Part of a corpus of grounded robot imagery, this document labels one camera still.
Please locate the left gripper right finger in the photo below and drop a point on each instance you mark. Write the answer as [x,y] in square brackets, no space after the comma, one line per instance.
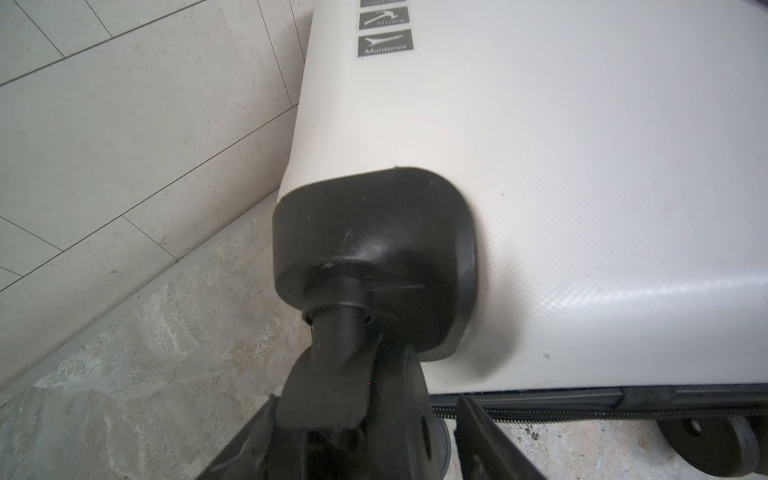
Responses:
[484,451]

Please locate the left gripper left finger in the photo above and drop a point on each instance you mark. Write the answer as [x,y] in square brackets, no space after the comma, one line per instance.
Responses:
[245,456]

